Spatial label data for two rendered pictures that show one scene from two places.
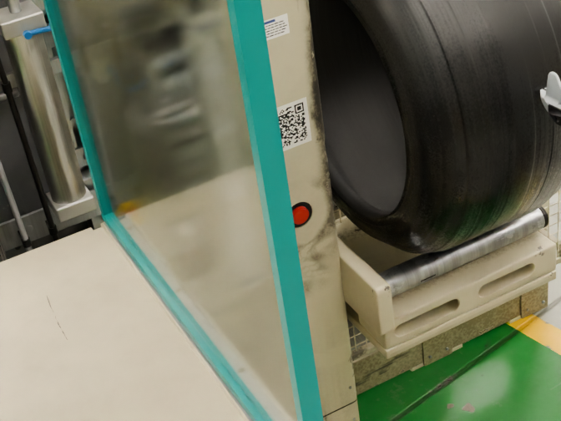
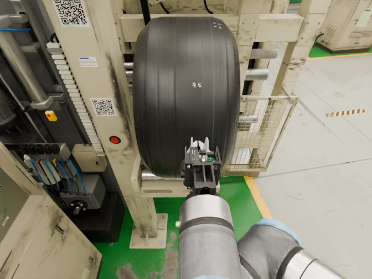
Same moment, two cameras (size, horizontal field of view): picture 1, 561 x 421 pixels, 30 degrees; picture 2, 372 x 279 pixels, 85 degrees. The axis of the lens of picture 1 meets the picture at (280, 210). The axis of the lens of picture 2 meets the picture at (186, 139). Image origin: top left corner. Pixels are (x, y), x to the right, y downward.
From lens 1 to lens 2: 113 cm
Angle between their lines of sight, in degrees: 20
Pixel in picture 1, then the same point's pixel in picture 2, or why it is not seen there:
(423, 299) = (158, 185)
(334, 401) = (136, 194)
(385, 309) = (134, 185)
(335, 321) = not seen: hidden behind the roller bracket
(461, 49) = (154, 106)
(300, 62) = (107, 82)
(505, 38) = (182, 109)
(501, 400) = (226, 197)
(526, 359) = (241, 189)
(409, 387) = not seen: hidden behind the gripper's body
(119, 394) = not seen: outside the picture
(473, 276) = (181, 185)
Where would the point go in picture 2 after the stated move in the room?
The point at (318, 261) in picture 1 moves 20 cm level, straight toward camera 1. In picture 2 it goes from (125, 156) to (92, 193)
